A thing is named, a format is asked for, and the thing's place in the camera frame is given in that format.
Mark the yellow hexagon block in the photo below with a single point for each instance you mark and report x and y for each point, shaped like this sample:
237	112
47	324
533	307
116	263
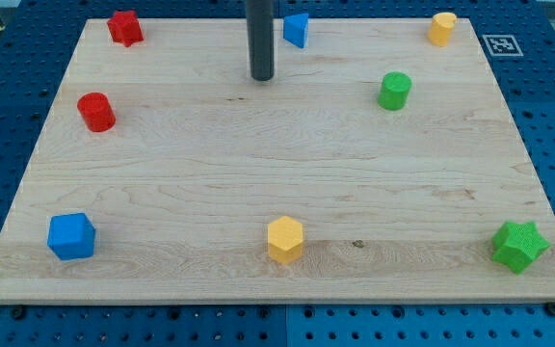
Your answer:
285	240

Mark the wooden board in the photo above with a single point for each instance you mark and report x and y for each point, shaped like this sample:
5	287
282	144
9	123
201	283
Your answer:
398	207

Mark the green cylinder block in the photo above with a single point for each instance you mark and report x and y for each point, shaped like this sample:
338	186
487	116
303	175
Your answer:
394	91

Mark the blue triangle block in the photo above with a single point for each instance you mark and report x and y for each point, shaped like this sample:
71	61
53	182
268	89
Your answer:
295	29

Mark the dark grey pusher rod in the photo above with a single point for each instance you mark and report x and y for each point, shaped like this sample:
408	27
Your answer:
260	29

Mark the red cylinder block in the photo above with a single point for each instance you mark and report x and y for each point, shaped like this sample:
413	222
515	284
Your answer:
96	112

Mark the red star block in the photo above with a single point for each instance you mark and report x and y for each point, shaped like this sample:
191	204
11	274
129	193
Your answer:
124	27

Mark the yellow heart block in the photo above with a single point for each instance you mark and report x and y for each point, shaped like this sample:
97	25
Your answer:
441	28

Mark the blue cube block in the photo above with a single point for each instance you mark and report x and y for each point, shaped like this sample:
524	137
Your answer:
71	236

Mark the green star block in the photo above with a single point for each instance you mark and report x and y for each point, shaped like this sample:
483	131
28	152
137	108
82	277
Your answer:
518	245

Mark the white fiducial marker tag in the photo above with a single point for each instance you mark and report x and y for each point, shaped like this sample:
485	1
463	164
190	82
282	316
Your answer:
501	45

